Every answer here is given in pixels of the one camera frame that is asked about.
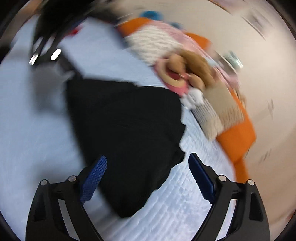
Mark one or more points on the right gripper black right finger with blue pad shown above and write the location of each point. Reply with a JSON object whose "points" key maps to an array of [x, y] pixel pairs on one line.
{"points": [[249, 220]]}

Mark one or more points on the orange bed headboard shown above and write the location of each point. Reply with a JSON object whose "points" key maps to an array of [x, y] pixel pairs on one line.
{"points": [[235, 141]]}

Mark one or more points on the small white plush toy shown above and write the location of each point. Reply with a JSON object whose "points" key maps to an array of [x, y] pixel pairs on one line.
{"points": [[192, 99]]}

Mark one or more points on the brown monkey plush toy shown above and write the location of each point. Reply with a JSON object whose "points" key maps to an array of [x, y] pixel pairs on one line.
{"points": [[191, 67]]}

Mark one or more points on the pink round cushion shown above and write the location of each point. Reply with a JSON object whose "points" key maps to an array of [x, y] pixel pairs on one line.
{"points": [[173, 81]]}

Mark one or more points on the beige patchwork pillow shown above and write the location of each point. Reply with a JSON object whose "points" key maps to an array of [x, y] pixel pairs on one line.
{"points": [[219, 112]]}

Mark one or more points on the red folded garment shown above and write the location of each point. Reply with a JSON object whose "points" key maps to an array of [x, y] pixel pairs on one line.
{"points": [[74, 31]]}

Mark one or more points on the white instant camera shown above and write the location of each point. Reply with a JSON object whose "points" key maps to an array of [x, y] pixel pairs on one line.
{"points": [[234, 61]]}

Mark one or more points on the light blue bed cover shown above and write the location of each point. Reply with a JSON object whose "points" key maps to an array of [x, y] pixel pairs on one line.
{"points": [[38, 139]]}

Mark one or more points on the pink printed blanket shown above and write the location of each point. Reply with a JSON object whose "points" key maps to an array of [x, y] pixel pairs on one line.
{"points": [[194, 43]]}

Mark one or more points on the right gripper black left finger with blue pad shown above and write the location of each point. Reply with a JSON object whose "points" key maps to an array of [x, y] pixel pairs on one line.
{"points": [[45, 220]]}

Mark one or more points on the blue round toy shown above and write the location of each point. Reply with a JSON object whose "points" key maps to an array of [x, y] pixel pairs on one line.
{"points": [[153, 15]]}

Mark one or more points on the white floral pillow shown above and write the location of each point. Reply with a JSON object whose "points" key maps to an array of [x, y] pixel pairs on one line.
{"points": [[150, 43]]}

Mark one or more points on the black large garment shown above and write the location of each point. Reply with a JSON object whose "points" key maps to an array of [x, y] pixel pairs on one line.
{"points": [[137, 128]]}

